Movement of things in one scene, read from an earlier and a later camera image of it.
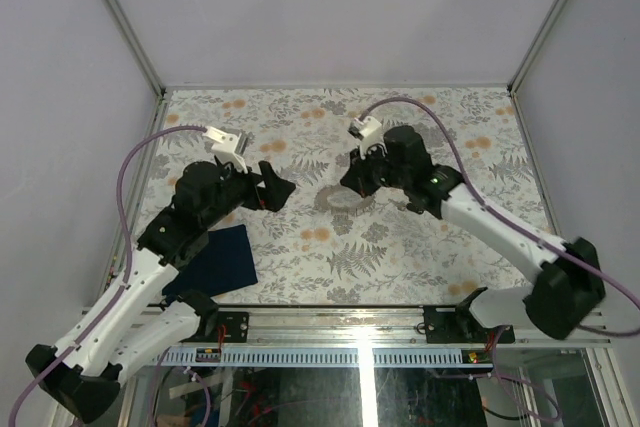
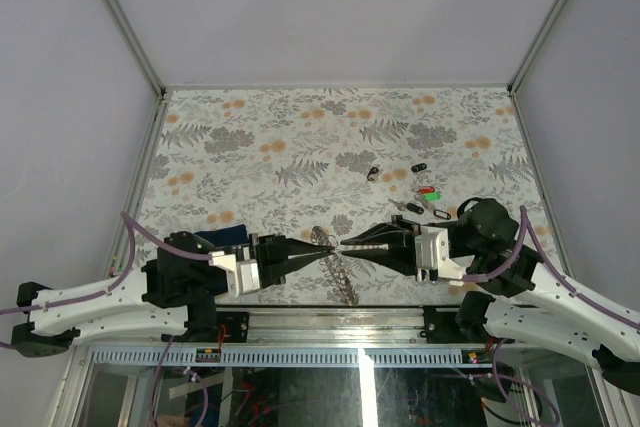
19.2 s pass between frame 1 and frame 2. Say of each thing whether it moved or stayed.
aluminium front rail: stayed
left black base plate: stayed
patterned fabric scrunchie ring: moved
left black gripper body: moved
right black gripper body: moved
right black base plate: stayed
